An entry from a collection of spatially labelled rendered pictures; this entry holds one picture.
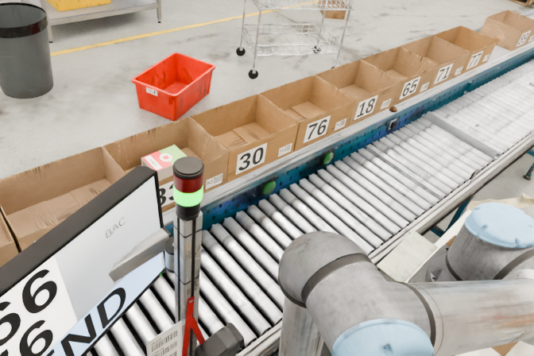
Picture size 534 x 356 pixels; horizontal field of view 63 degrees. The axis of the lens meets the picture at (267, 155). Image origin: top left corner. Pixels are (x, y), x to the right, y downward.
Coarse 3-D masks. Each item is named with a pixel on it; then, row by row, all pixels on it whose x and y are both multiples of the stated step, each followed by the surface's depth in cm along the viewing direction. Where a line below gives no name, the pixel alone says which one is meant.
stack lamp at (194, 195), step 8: (176, 176) 71; (200, 176) 72; (176, 184) 72; (184, 184) 71; (192, 184) 71; (200, 184) 73; (176, 192) 73; (184, 192) 72; (192, 192) 72; (200, 192) 74; (176, 200) 74; (184, 200) 73; (192, 200) 74; (200, 200) 75
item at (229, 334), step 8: (224, 328) 111; (232, 328) 111; (216, 336) 109; (224, 336) 109; (232, 336) 110; (240, 336) 110; (208, 344) 108; (216, 344) 108; (224, 344) 108; (232, 344) 108; (240, 344) 110; (200, 352) 107; (208, 352) 106; (216, 352) 106; (224, 352) 107; (232, 352) 108
